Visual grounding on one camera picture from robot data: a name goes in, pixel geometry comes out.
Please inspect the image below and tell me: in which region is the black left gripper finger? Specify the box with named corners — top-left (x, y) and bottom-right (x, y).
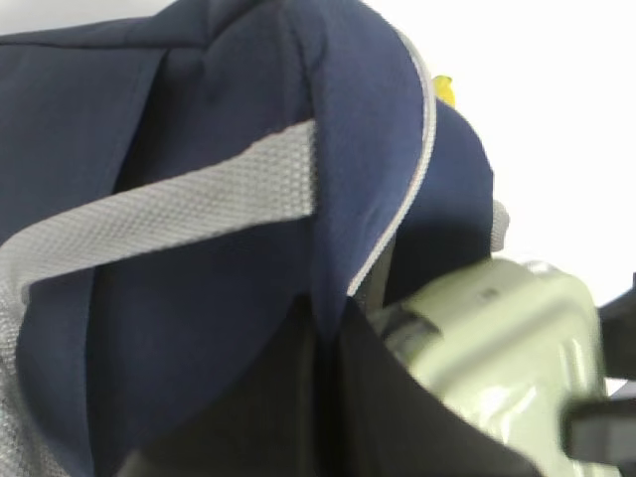
top-left (119, 298), bottom-right (538, 476)

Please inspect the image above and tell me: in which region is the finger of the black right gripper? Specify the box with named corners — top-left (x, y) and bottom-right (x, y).
top-left (563, 288), bottom-right (635, 460)

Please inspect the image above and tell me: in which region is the green lid glass container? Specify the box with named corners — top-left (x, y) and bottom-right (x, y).
top-left (370, 258), bottom-right (617, 476)

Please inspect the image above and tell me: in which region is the navy blue lunch bag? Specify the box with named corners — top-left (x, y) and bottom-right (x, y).
top-left (1, 1), bottom-right (494, 476)

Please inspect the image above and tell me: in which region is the yellow banana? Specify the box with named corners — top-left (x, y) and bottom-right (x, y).
top-left (433, 76), bottom-right (456, 107)

